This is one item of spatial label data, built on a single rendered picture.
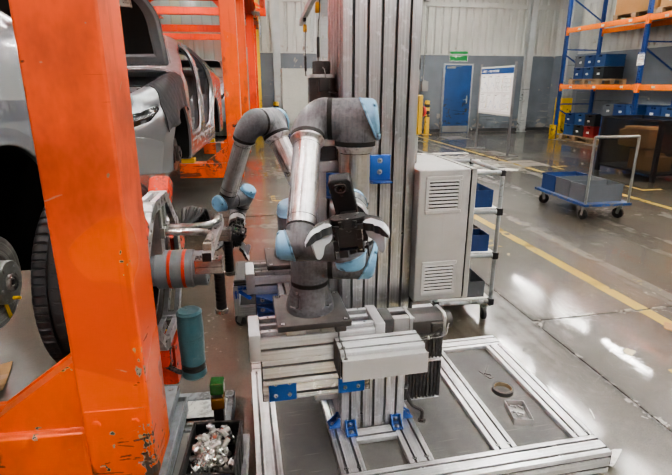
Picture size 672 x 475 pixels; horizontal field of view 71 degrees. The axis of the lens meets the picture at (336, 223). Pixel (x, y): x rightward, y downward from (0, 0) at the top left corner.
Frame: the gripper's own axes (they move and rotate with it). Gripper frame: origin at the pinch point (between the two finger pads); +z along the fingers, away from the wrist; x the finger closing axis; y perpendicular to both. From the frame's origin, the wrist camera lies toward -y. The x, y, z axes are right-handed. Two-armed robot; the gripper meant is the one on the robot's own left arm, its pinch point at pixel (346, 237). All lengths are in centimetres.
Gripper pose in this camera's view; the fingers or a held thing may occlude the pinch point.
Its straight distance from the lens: 84.8
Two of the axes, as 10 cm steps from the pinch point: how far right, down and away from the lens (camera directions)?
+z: -0.5, 2.8, -9.6
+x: -9.9, 1.2, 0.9
